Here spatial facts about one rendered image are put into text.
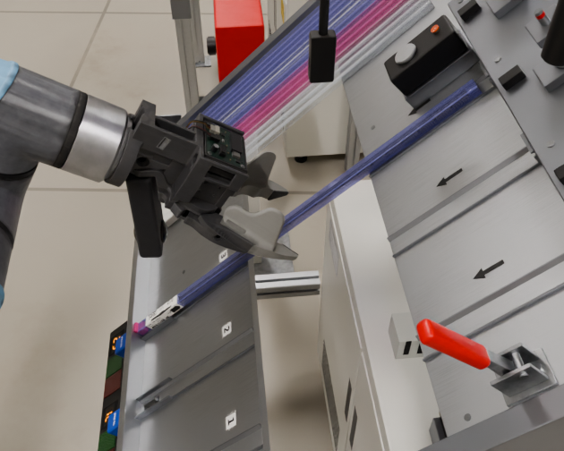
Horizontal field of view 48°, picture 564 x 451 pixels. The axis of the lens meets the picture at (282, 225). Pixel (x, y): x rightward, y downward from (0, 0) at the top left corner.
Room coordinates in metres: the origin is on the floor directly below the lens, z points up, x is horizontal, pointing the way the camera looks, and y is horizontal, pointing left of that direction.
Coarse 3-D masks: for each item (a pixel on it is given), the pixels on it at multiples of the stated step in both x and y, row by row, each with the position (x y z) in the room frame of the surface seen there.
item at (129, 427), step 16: (144, 272) 0.58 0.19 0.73; (144, 288) 0.55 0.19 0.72; (144, 304) 0.52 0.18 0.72; (128, 320) 0.49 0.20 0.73; (128, 336) 0.47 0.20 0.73; (128, 352) 0.44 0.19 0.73; (144, 352) 0.45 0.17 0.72; (128, 368) 0.42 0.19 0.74; (128, 384) 0.40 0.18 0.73; (128, 400) 0.38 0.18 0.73; (128, 416) 0.36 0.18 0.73; (128, 432) 0.34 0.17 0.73; (128, 448) 0.32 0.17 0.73
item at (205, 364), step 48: (192, 240) 0.58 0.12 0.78; (240, 288) 0.46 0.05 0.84; (144, 336) 0.47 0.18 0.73; (192, 336) 0.43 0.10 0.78; (240, 336) 0.39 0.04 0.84; (144, 384) 0.40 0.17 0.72; (192, 384) 0.37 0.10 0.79; (240, 384) 0.34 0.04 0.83; (144, 432) 0.34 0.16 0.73; (192, 432) 0.31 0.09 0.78; (240, 432) 0.29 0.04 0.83
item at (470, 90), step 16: (464, 96) 0.51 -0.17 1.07; (432, 112) 0.51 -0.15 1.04; (448, 112) 0.51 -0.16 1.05; (416, 128) 0.50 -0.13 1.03; (432, 128) 0.50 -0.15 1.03; (384, 144) 0.51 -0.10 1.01; (400, 144) 0.50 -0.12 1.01; (368, 160) 0.50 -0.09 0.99; (384, 160) 0.50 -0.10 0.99; (352, 176) 0.50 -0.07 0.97; (320, 192) 0.50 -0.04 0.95; (336, 192) 0.50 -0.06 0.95; (304, 208) 0.49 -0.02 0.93; (288, 224) 0.49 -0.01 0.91; (240, 256) 0.49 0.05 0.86; (208, 272) 0.49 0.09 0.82; (224, 272) 0.48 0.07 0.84; (192, 288) 0.48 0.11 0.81; (208, 288) 0.48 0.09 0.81; (144, 320) 0.48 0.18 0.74
